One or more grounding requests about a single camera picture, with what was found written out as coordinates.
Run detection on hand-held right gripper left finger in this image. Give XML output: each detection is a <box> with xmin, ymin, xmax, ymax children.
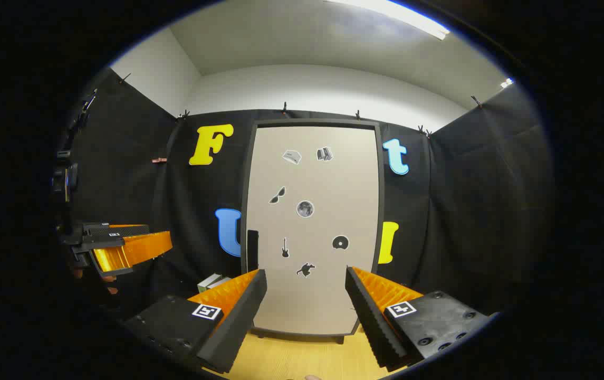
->
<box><xmin>122</xmin><ymin>268</ymin><xmax>269</xmax><ymax>374</ymax></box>

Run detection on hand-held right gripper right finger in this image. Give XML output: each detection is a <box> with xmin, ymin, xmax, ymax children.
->
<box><xmin>345</xmin><ymin>265</ymin><xmax>493</xmax><ymax>370</ymax></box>

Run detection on beige cabinet door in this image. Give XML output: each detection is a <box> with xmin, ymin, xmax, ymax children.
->
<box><xmin>246</xmin><ymin>125</ymin><xmax>380</xmax><ymax>336</ymax></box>

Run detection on black door handle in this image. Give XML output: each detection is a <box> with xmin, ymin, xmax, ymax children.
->
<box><xmin>247</xmin><ymin>230</ymin><xmax>260</xmax><ymax>273</ymax></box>

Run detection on grey-green hardcover book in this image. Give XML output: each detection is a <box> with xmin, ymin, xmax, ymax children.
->
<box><xmin>197</xmin><ymin>273</ymin><xmax>223</xmax><ymax>294</ymax></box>

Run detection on black backdrop cloth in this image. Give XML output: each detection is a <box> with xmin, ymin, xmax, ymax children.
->
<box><xmin>56</xmin><ymin>66</ymin><xmax>553</xmax><ymax>324</ymax></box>

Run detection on row of black cloth clips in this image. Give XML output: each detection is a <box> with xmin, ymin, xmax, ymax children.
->
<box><xmin>119</xmin><ymin>73</ymin><xmax>485</xmax><ymax>139</ymax></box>

